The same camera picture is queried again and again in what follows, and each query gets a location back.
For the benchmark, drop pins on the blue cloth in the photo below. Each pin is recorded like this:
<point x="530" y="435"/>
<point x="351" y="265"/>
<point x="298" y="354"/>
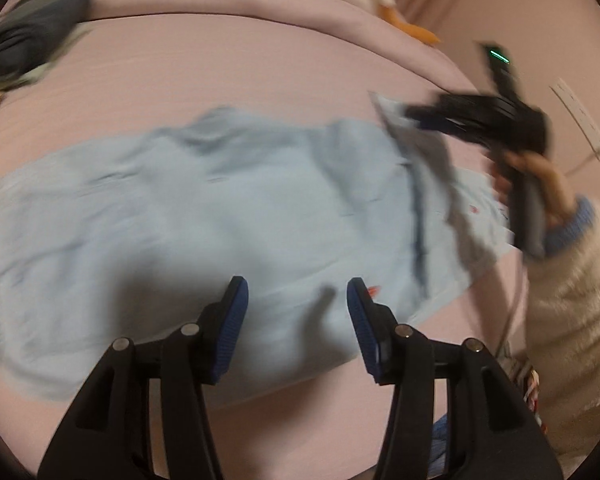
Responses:
<point x="440" y="442"/>

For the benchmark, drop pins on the dark folded jeans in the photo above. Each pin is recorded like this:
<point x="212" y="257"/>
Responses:
<point x="30" y="30"/>

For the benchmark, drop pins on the patterned fabric item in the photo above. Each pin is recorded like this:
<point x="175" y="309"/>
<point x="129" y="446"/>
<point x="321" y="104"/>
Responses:
<point x="530" y="385"/>

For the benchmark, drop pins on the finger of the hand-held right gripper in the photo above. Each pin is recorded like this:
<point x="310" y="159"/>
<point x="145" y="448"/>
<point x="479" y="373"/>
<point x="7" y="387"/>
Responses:
<point x="455" y="104"/>
<point x="455" y="130"/>

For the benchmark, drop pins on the pink bed sheet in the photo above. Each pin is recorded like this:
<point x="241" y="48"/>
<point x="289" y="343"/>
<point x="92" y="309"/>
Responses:
<point x="280" y="70"/>

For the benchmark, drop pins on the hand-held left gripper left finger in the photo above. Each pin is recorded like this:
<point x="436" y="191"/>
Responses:
<point x="230" y="327"/>

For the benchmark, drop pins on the person's right hand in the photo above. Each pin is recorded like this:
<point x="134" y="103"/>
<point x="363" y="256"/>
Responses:
<point x="547" y="180"/>

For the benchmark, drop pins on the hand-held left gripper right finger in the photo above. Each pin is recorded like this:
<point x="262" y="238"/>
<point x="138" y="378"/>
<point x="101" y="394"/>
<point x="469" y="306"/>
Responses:
<point x="361" y="327"/>

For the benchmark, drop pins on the person's right forearm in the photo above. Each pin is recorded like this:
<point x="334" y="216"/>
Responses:
<point x="570" y="300"/>

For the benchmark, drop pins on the light blue denim pants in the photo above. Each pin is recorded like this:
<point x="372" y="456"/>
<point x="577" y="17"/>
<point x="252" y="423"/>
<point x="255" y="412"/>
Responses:
<point x="205" y="210"/>

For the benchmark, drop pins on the white power strip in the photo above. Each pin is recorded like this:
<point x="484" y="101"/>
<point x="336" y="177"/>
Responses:
<point x="580" y="115"/>

